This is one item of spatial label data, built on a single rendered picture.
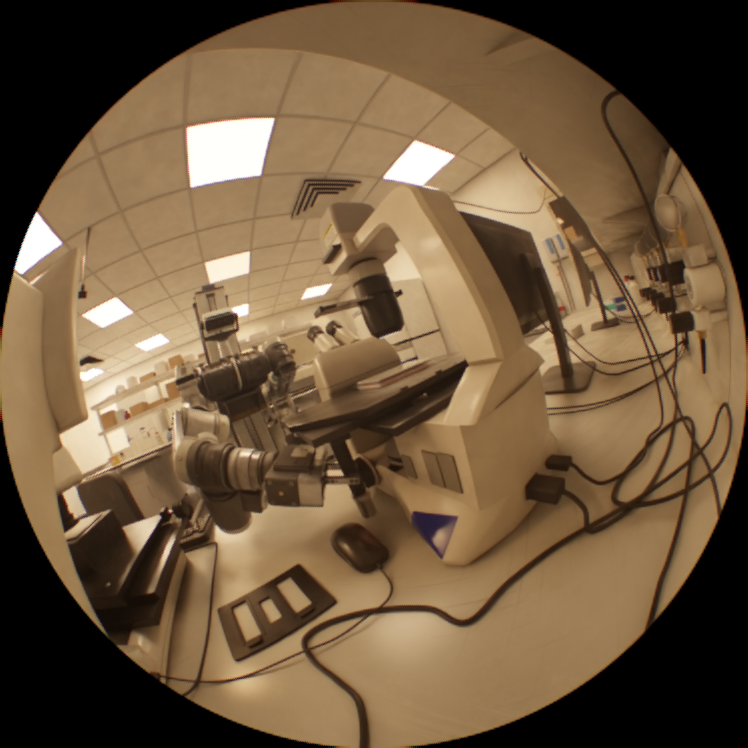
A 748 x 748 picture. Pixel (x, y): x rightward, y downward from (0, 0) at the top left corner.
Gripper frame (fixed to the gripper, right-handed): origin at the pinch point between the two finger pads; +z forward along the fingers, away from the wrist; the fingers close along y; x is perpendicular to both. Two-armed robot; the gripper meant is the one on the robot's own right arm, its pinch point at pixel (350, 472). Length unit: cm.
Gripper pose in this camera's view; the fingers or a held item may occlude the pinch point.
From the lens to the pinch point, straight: 39.6
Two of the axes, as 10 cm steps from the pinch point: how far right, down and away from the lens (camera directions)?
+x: 0.0, -10.0, -0.4
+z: 9.9, 0.0, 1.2
